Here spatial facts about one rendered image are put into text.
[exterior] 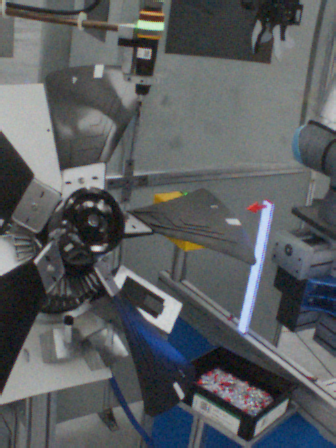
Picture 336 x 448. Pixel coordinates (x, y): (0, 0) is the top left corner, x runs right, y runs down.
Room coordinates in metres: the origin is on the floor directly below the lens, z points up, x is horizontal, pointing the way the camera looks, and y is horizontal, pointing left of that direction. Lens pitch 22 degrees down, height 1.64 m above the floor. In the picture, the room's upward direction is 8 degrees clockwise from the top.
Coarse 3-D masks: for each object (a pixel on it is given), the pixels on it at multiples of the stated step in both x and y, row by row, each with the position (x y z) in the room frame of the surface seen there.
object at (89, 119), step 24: (72, 72) 1.27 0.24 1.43; (120, 72) 1.26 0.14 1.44; (48, 96) 1.24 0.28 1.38; (72, 96) 1.23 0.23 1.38; (96, 96) 1.22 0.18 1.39; (120, 96) 1.22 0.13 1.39; (72, 120) 1.19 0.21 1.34; (96, 120) 1.18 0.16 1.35; (120, 120) 1.18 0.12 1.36; (72, 144) 1.16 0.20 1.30; (96, 144) 1.14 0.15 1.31
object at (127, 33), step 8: (120, 32) 1.10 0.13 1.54; (128, 32) 1.10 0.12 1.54; (120, 40) 1.10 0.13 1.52; (128, 40) 1.09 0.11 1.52; (136, 40) 1.10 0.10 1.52; (128, 48) 1.10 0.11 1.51; (136, 48) 1.11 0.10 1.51; (128, 56) 1.10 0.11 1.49; (136, 56) 1.11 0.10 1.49; (128, 64) 1.10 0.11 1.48; (136, 64) 1.11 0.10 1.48; (128, 72) 1.10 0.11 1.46; (128, 80) 1.07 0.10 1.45; (136, 80) 1.07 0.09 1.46; (144, 80) 1.07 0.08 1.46; (152, 80) 1.07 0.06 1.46; (160, 80) 1.09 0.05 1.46
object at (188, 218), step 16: (192, 192) 1.30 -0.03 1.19; (208, 192) 1.31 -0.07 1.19; (144, 208) 1.18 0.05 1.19; (160, 208) 1.20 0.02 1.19; (176, 208) 1.21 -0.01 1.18; (192, 208) 1.23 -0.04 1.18; (208, 208) 1.25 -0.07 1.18; (224, 208) 1.27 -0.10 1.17; (160, 224) 1.11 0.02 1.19; (176, 224) 1.13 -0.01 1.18; (192, 224) 1.15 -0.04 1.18; (208, 224) 1.18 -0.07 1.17; (224, 224) 1.21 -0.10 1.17; (192, 240) 1.10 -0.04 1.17; (208, 240) 1.13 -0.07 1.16; (224, 240) 1.15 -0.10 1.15; (240, 240) 1.18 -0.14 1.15; (240, 256) 1.13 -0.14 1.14
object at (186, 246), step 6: (174, 192) 1.62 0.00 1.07; (156, 198) 1.58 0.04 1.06; (162, 198) 1.56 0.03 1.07; (168, 198) 1.57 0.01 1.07; (174, 240) 1.50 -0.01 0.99; (180, 240) 1.48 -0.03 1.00; (180, 246) 1.48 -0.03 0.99; (186, 246) 1.46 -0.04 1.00; (192, 246) 1.47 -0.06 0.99; (198, 246) 1.48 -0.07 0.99
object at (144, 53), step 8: (144, 40) 1.09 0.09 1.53; (152, 40) 1.09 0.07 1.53; (144, 48) 1.09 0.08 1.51; (152, 48) 1.09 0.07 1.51; (144, 56) 1.09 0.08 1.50; (152, 56) 1.09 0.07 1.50; (144, 64) 1.09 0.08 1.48; (152, 64) 1.09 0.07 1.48; (136, 72) 1.09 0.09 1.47; (144, 72) 1.09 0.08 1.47; (152, 72) 1.10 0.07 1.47; (136, 88) 1.09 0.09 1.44; (144, 88) 1.09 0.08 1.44
